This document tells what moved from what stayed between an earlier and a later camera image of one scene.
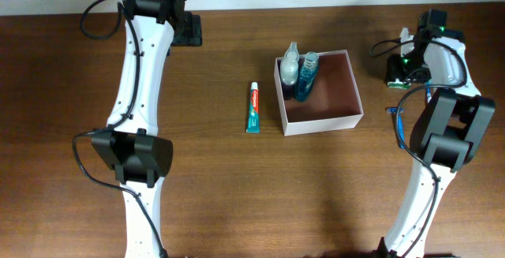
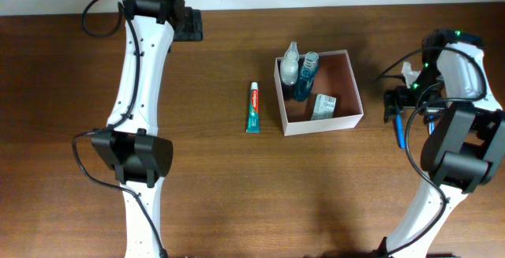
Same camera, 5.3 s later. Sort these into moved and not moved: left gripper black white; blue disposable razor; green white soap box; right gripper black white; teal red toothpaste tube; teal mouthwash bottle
Moved: right gripper black white; green white soap box
Not moved: blue disposable razor; teal mouthwash bottle; left gripper black white; teal red toothpaste tube
